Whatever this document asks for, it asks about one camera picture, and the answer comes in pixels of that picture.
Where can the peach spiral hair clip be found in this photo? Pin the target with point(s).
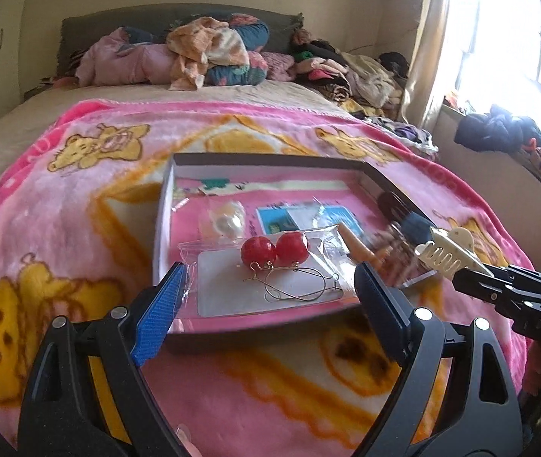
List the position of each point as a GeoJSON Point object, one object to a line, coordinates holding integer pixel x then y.
{"type": "Point", "coordinates": [353, 240]}

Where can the cream curtain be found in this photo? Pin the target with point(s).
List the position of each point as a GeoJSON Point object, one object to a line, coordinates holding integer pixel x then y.
{"type": "Point", "coordinates": [434, 47]}

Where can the pile of mixed clothes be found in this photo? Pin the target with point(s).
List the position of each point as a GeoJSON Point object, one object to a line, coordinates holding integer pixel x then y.
{"type": "Point", "coordinates": [360, 76]}

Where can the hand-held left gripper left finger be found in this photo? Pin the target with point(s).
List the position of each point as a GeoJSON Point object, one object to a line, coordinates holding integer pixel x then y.
{"type": "Point", "coordinates": [161, 314]}

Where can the pink bear printed blanket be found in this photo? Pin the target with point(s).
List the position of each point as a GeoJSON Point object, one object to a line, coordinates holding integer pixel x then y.
{"type": "Point", "coordinates": [61, 228]}

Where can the orange and white cloth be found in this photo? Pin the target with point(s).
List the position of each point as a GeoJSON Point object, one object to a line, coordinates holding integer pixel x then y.
{"type": "Point", "coordinates": [203, 43]}

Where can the maroon hair clip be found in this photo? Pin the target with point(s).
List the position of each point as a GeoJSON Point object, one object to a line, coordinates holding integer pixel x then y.
{"type": "Point", "coordinates": [391, 204]}

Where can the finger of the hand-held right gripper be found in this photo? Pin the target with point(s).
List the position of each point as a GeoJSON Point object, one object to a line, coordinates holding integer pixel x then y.
{"type": "Point", "coordinates": [419, 226]}
{"type": "Point", "coordinates": [482, 282]}

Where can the pink padded garment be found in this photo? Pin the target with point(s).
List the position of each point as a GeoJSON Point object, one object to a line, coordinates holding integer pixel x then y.
{"type": "Point", "coordinates": [123, 62]}

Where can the pearl ornament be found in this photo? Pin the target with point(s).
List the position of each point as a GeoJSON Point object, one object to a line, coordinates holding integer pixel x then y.
{"type": "Point", "coordinates": [227, 219]}

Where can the pink knitted garment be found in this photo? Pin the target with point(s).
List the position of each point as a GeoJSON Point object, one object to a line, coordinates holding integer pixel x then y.
{"type": "Point", "coordinates": [275, 66]}

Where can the dark jacket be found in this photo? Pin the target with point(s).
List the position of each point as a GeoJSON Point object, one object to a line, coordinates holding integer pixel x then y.
{"type": "Point", "coordinates": [494, 128]}

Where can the bag full of clothes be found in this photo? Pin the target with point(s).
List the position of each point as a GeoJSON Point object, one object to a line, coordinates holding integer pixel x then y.
{"type": "Point", "coordinates": [408, 133]}

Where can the red ball earrings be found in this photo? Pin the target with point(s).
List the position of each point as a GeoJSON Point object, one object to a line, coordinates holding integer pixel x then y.
{"type": "Point", "coordinates": [270, 195]}
{"type": "Point", "coordinates": [270, 290]}

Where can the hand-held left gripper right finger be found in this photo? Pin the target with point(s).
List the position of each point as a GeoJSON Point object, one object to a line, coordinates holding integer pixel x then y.
{"type": "Point", "coordinates": [379, 304]}

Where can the bed with beige sheet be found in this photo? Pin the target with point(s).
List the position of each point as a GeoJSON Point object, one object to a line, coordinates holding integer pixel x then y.
{"type": "Point", "coordinates": [8, 133]}

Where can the grey green headboard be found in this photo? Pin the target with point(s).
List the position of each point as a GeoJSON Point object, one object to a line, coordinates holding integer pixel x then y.
{"type": "Point", "coordinates": [89, 26]}

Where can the beige mesh scrunchie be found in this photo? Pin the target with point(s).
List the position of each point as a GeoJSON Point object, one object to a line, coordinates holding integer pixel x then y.
{"type": "Point", "coordinates": [396, 250]}

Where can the white cloud hair claw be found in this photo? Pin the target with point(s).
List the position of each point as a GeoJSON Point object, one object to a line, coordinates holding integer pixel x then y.
{"type": "Point", "coordinates": [446, 252]}

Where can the window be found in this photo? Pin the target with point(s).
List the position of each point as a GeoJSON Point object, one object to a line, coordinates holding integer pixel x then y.
{"type": "Point", "coordinates": [527, 24]}

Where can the shallow cardboard box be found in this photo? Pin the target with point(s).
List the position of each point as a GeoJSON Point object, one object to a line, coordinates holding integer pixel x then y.
{"type": "Point", "coordinates": [164, 219]}

